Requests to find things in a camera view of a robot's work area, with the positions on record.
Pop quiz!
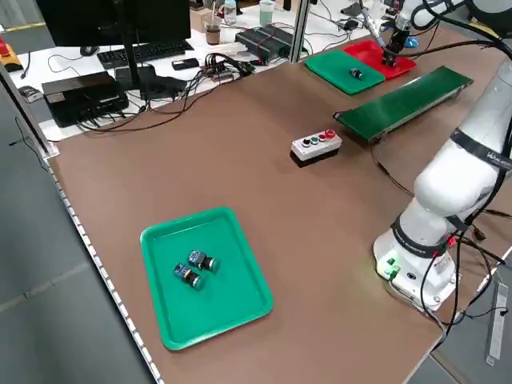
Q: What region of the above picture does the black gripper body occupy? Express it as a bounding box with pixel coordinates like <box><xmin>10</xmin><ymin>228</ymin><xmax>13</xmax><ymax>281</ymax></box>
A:
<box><xmin>386</xmin><ymin>26</ymin><xmax>411</xmax><ymax>57</ymax></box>

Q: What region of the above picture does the grey push-button control box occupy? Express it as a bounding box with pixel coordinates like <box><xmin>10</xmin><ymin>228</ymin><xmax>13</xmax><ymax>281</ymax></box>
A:
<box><xmin>290</xmin><ymin>128</ymin><xmax>343</xmax><ymax>169</ymax></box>

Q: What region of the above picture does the green belt conveyor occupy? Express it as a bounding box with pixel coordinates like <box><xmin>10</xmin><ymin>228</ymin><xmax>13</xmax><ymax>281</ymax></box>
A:
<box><xmin>331</xmin><ymin>66</ymin><xmax>475</xmax><ymax>144</ymax></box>

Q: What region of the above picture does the black equipment box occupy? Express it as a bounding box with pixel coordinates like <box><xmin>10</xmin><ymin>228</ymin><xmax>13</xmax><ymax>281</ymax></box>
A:
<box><xmin>41</xmin><ymin>70</ymin><xmax>130</xmax><ymax>129</ymax></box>

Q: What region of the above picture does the yellow emergency stop button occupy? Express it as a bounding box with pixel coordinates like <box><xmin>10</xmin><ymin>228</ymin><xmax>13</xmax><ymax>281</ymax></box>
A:
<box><xmin>0</xmin><ymin>36</ymin><xmax>22</xmax><ymax>73</ymax></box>

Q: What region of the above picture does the red plastic tray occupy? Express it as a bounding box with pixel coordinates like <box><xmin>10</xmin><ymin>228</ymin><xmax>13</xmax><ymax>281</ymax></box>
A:
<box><xmin>342</xmin><ymin>39</ymin><xmax>418</xmax><ymax>80</ymax></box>

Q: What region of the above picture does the green plastic tray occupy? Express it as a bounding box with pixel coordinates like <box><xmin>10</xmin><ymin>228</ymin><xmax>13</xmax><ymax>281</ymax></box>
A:
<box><xmin>303</xmin><ymin>50</ymin><xmax>386</xmax><ymax>96</ymax></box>
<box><xmin>139</xmin><ymin>206</ymin><xmax>275</xmax><ymax>352</ymax></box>

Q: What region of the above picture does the black finned power supply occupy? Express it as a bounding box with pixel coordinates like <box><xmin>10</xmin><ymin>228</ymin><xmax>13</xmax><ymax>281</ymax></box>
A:
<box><xmin>255</xmin><ymin>22</ymin><xmax>296</xmax><ymax>47</ymax></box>
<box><xmin>234</xmin><ymin>30</ymin><xmax>291</xmax><ymax>66</ymax></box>

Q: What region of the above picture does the green-tinted glass jar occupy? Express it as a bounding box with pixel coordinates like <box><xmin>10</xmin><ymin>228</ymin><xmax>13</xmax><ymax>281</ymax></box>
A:
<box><xmin>258</xmin><ymin>0</ymin><xmax>277</xmax><ymax>26</ymax></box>

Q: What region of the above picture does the brown drink cup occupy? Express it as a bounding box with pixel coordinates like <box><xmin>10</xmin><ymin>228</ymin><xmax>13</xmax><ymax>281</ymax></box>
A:
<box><xmin>204</xmin><ymin>7</ymin><xmax>223</xmax><ymax>46</ymax></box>

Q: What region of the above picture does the small black device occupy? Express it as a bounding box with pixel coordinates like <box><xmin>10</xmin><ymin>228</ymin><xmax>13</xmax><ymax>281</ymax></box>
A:
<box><xmin>171</xmin><ymin>57</ymin><xmax>200</xmax><ymax>72</ymax></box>

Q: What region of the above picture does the black keyboard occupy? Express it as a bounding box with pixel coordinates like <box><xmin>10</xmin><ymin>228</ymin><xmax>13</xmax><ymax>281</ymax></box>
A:
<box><xmin>96</xmin><ymin>38</ymin><xmax>196</xmax><ymax>70</ymax></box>

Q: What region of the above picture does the black computer monitor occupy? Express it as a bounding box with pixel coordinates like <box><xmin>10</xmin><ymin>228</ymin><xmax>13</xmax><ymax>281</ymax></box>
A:
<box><xmin>34</xmin><ymin>0</ymin><xmax>193</xmax><ymax>101</ymax></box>

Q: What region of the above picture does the small grey device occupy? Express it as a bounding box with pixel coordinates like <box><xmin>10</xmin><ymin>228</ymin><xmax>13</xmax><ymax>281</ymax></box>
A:
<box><xmin>18</xmin><ymin>85</ymin><xmax>42</xmax><ymax>104</ymax></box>

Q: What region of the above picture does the aluminium frame post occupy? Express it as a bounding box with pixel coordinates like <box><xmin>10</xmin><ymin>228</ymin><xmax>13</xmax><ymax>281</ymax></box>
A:
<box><xmin>287</xmin><ymin>0</ymin><xmax>314</xmax><ymax>65</ymax></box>

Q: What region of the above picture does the red and black conveyor cable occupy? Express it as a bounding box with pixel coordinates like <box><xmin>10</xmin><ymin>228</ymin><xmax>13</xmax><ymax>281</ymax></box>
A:
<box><xmin>370</xmin><ymin>142</ymin><xmax>417</xmax><ymax>198</ymax></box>

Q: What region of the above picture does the black cable hub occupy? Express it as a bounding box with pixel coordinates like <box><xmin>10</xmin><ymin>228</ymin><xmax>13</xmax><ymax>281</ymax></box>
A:
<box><xmin>203</xmin><ymin>51</ymin><xmax>258</xmax><ymax>84</ymax></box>

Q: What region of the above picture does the black arm base cable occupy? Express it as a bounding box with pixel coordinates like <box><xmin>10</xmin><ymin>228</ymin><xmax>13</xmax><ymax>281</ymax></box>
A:
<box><xmin>415</xmin><ymin>207</ymin><xmax>512</xmax><ymax>335</ymax></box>

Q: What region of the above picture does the flat metal bracket strip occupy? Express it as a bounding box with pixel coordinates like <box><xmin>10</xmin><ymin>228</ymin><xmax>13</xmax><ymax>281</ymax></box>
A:
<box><xmin>485</xmin><ymin>279</ymin><xmax>510</xmax><ymax>366</ymax></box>

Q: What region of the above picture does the aluminium frame rail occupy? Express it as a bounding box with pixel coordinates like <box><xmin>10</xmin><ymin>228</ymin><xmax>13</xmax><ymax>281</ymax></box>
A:
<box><xmin>0</xmin><ymin>59</ymin><xmax>61</xmax><ymax>162</ymax></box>

